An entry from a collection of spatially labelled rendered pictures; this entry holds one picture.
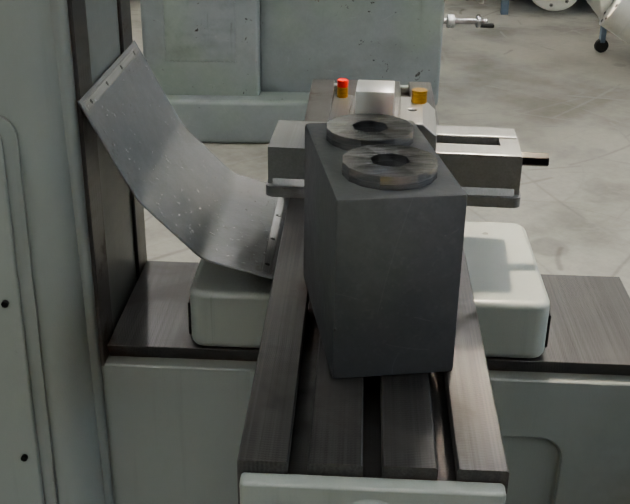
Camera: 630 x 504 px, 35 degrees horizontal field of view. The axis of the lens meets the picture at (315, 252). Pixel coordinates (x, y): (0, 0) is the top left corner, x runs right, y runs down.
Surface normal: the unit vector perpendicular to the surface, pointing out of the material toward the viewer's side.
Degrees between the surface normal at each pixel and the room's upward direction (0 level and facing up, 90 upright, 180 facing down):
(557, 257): 0
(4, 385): 89
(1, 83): 89
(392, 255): 90
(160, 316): 0
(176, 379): 90
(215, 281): 0
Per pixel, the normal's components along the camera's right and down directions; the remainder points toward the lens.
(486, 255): 0.01, -0.90
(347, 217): 0.14, 0.43
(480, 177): -0.09, 0.43
